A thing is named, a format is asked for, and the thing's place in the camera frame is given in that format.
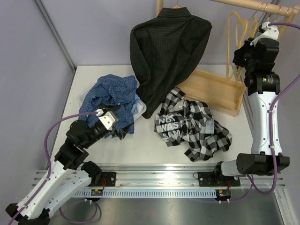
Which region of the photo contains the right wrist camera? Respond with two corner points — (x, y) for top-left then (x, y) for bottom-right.
(250, 22), (279, 46)

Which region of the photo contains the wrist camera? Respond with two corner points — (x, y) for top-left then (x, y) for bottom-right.
(250, 22), (279, 46)
(96, 109), (119, 131)

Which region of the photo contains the white slotted cable duct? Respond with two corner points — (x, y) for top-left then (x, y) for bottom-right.
(74, 188), (216, 198)

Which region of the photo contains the hanger of black shirt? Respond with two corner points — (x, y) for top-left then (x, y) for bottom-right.
(172, 0), (180, 9)

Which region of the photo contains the yellow hanger of blue shirt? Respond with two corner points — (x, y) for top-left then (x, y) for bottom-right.
(248, 12), (264, 38)

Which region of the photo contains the light blue shirt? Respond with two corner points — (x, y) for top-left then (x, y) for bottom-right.
(131, 94), (140, 114)

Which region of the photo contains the hanger of checkered shirt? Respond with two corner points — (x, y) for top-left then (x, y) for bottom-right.
(226, 10), (249, 82)

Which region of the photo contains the hanger of plaid shirt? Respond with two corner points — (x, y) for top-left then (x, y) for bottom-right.
(247, 13), (258, 38)

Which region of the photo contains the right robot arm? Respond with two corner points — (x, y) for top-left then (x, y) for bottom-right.
(212, 37), (290, 187)

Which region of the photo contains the yellow hanger of white shirt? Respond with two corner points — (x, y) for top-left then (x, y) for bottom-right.
(277, 15), (289, 36)

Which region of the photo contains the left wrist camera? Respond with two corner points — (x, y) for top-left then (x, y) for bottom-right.
(96, 109), (119, 131)

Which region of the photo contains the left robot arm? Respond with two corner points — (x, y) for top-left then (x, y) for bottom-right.
(6, 103), (133, 225)

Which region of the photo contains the blue plaid shirt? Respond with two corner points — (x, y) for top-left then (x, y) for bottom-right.
(79, 74), (137, 134)

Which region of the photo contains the purple cable under duct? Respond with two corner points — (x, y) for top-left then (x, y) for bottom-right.
(58, 199), (103, 222)

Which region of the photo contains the aluminium corner frame post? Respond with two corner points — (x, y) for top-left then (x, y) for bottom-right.
(33, 0), (77, 73)

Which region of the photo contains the wooden clothes rack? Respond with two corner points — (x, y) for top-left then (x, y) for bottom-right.
(156, 0), (300, 117)

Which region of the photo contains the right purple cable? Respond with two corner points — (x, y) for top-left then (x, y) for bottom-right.
(248, 22), (300, 195)

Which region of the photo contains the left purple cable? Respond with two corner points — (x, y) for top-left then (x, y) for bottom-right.
(7, 111), (100, 225)

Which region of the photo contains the aluminium rail base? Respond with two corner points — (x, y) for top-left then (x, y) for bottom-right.
(34, 163), (285, 188)

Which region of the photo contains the black white checkered shirt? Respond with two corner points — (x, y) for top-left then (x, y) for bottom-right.
(154, 87), (233, 162)

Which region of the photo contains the black pinstripe shirt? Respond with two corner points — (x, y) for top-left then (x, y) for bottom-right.
(129, 7), (212, 119)

